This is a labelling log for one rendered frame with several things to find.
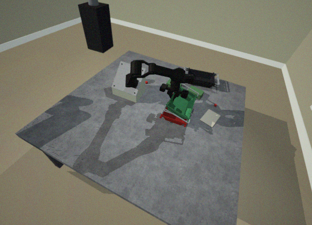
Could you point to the red plastic tray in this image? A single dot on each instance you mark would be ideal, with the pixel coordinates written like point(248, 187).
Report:
point(172, 118)

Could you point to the cream flat square panel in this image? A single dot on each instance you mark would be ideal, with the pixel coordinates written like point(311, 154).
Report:
point(210, 118)

